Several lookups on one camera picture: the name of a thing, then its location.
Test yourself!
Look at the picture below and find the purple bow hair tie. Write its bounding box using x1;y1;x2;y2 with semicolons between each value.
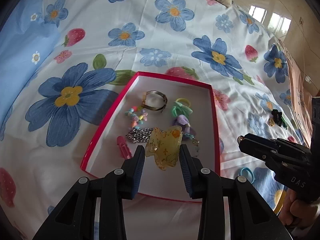
172;114;198;136

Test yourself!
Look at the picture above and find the green bow hair tie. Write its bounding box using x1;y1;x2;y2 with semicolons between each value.
171;101;194;118

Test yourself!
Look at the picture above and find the pink hair clip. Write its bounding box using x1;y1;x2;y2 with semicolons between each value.
117;136;132;159

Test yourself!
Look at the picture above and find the yellow hair ring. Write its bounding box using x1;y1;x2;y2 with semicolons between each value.
175;97;192;108

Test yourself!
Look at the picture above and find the yellow claw hair clip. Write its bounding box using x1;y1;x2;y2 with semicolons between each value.
145;126;183;171

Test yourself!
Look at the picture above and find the gold wrist watch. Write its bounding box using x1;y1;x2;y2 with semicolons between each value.
141;90;168;112

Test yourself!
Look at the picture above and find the colourful bead bracelet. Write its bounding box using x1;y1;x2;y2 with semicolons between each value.
125;106;149;131

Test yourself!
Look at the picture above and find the right hand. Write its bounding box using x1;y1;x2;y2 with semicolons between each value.
278;189;319;227

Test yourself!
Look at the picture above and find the pink cardboard box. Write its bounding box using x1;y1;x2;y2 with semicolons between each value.
279;40;312;147

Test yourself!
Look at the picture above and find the red shallow box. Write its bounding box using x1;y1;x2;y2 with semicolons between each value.
80;71;221;203

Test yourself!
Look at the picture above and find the light blue pillow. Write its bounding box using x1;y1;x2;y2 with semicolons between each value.
1;0;60;140

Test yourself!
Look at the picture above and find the floral white bed sheet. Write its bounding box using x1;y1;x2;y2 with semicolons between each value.
1;0;305;239

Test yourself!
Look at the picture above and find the blue hair tie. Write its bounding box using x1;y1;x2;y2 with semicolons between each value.
238;166;256;184

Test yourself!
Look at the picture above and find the black green hair tie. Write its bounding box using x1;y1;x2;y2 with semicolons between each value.
271;109;289;130

